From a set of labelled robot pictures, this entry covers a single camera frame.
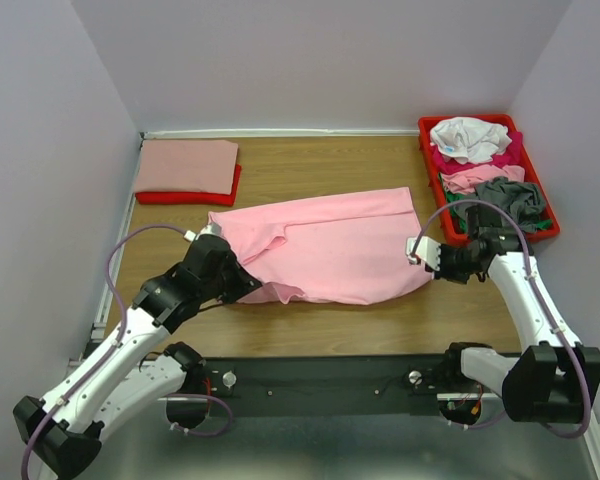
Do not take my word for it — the light pink t-shirt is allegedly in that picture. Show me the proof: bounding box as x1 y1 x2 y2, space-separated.
208 187 432 305

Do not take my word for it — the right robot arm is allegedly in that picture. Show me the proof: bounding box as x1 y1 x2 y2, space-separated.
406 200 600 439

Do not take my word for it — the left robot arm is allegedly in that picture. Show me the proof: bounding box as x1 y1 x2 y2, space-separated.
13 227 262 479

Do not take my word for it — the red plastic bin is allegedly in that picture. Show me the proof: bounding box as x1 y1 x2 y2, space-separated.
418 113 560 246

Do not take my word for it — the green garment in bin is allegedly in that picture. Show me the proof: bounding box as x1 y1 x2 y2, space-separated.
445 190 552 233

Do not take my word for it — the salmon pink garment in bin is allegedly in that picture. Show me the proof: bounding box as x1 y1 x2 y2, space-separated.
440 164 525 195

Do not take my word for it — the grey garment in bin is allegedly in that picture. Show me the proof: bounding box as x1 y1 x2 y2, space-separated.
474 177 553 233

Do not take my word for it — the folded red t-shirt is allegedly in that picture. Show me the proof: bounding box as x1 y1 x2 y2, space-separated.
134 164 242 207

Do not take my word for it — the magenta garment in bin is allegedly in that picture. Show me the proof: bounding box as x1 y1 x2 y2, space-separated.
429 132 523 174

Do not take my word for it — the folded pink t-shirt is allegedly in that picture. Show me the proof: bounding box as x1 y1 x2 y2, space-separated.
134 139 238 194

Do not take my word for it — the white t-shirt in bin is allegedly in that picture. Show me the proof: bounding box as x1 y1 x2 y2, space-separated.
429 117 512 165

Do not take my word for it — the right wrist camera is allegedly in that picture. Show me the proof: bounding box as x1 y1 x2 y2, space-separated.
406 236 441 272

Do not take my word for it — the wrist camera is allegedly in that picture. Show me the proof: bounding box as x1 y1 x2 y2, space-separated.
183 223 223 243
406 236 441 272

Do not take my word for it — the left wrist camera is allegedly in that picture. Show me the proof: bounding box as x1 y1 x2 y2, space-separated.
183 223 223 243

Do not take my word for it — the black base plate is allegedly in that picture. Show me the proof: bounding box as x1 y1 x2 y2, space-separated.
167 354 500 425

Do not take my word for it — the aluminium frame rail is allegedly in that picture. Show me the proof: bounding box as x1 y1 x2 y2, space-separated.
39 194 600 480

